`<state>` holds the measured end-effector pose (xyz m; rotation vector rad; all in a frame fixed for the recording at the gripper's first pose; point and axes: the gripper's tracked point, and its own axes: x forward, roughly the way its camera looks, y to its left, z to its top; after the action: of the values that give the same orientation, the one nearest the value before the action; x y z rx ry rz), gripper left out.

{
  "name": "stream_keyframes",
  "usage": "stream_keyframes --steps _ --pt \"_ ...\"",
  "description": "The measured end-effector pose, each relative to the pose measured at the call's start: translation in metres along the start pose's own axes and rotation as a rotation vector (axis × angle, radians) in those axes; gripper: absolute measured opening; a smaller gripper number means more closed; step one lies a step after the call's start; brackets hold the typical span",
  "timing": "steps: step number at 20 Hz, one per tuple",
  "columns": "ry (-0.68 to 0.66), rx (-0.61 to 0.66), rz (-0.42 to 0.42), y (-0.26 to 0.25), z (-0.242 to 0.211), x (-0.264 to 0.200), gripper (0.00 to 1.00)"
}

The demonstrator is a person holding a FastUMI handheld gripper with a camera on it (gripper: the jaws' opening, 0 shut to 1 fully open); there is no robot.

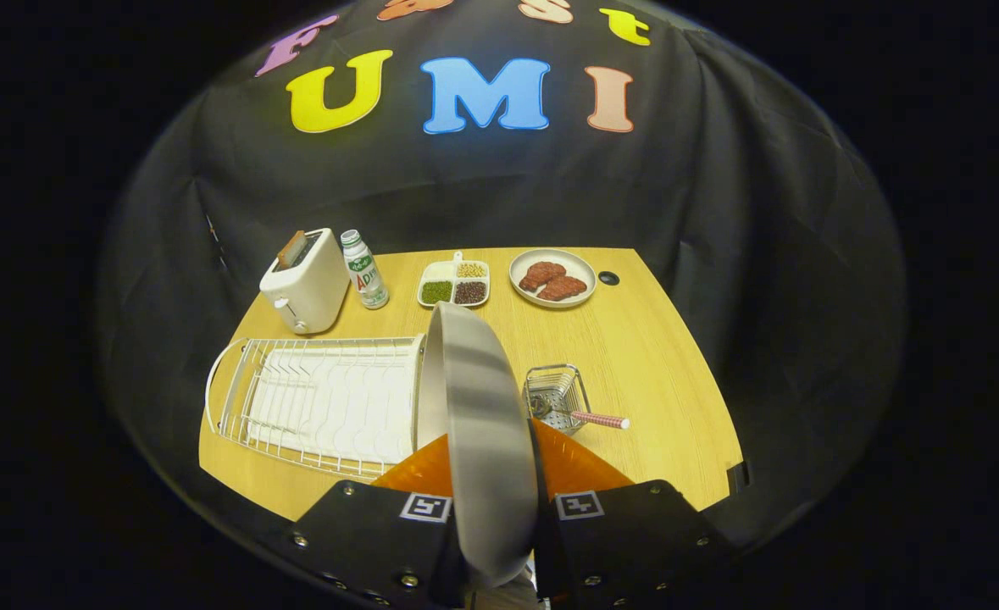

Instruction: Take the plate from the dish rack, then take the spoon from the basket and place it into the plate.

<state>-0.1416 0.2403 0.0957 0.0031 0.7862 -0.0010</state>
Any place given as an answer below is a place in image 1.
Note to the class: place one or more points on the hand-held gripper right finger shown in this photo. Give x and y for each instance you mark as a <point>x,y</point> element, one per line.
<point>626,542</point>

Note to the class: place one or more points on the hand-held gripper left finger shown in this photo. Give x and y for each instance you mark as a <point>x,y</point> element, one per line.
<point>363,534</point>

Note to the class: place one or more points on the beige round plate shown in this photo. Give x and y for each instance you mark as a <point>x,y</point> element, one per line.
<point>486,424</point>

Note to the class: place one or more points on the divided dish with beans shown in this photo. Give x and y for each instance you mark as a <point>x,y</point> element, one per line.
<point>453,282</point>

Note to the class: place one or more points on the beige plate with meat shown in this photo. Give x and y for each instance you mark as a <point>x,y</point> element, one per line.
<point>579,264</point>

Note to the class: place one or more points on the white toaster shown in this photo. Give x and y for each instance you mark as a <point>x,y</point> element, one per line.
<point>313,288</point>

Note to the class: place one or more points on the red meat piece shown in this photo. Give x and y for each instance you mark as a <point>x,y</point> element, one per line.
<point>563,289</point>
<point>543,274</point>

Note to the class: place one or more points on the white bottle with green label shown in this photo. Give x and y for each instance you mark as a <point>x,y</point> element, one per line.
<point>365,271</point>

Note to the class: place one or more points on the brown bread slice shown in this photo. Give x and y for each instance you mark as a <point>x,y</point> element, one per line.
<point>291,250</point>

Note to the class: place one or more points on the black backdrop cloth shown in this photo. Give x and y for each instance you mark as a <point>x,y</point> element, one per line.
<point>762,254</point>

